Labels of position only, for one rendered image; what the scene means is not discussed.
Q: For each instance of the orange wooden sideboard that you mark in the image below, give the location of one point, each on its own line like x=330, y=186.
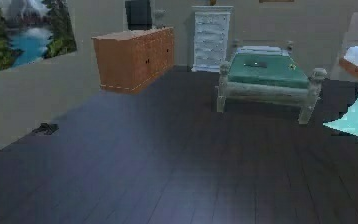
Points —
x=133, y=60

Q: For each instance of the small orange ornament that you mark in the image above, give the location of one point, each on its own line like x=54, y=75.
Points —
x=212, y=2

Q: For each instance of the wooden bed with green sheets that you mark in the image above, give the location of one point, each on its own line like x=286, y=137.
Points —
x=270, y=80

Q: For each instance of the black television set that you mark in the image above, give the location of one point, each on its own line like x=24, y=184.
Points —
x=138, y=14

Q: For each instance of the grey vase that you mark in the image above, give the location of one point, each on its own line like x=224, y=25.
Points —
x=159, y=17

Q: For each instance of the mountain lake landscape picture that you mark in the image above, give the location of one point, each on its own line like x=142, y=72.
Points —
x=27, y=33

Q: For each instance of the white pillow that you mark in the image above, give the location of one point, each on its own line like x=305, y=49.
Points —
x=259, y=50

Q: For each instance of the black flat object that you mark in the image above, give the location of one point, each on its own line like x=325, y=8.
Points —
x=256, y=64

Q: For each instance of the small yellow-green object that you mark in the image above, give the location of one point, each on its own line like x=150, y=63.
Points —
x=292, y=67

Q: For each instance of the white chest of drawers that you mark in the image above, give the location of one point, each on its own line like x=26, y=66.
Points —
x=210, y=38

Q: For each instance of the dark cloth on floor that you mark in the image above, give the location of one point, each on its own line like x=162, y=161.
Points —
x=45, y=128

